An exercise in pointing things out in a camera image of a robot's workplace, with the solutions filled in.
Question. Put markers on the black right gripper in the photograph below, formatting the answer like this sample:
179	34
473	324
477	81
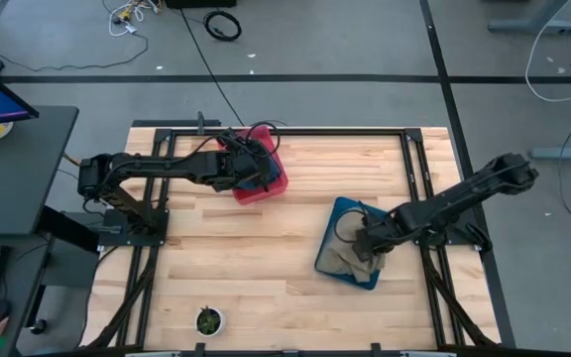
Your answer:
379	232

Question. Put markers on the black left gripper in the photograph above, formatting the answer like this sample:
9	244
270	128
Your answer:
241	163

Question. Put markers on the navy cap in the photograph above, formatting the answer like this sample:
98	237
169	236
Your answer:
275	171

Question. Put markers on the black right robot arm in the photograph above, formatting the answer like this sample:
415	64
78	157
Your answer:
464	193

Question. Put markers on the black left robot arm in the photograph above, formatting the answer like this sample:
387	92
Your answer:
166	166

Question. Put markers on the red plastic bin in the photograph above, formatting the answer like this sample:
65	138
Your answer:
265	196

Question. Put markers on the blue plastic bin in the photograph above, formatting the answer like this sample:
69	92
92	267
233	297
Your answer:
327	238

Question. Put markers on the green succulent plant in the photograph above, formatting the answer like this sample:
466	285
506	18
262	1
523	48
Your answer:
208	321

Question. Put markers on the small potted plant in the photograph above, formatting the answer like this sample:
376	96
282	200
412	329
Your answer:
218	327

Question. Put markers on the grey desk foot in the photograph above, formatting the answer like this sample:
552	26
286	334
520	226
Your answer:
563	153
533	26

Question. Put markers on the black desk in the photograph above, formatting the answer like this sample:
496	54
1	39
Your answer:
13	168

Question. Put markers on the black caster wheel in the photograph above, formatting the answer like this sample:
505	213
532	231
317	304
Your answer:
38	326

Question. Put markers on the black aluminium table frame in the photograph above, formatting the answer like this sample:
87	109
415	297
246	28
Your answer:
290	132

